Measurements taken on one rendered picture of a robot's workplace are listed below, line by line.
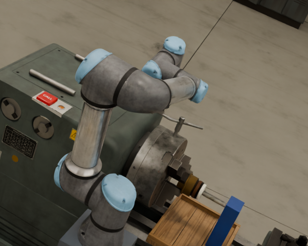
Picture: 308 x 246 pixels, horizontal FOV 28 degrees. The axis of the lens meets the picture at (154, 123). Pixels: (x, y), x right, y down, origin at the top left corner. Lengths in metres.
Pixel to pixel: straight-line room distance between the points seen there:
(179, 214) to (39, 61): 0.87
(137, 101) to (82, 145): 0.28
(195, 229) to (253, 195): 2.06
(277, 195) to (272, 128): 1.04
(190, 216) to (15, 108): 0.87
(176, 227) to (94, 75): 1.07
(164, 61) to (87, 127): 0.41
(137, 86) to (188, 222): 1.11
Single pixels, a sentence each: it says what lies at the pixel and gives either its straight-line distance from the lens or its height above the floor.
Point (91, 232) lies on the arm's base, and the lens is 1.95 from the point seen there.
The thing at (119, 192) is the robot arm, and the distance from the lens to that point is 1.86.
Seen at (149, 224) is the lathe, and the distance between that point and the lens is 2.53.
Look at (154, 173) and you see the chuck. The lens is 2.32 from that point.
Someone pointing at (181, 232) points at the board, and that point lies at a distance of 2.54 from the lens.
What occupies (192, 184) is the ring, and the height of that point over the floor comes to 1.11.
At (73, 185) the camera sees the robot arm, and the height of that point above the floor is 1.28.
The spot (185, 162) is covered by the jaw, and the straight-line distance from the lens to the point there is 2.52.
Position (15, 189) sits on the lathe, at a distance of 2.54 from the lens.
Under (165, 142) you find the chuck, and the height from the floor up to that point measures 1.23.
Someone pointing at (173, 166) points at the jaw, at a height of 1.18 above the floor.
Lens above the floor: 2.46
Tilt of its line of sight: 30 degrees down
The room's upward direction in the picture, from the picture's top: 22 degrees clockwise
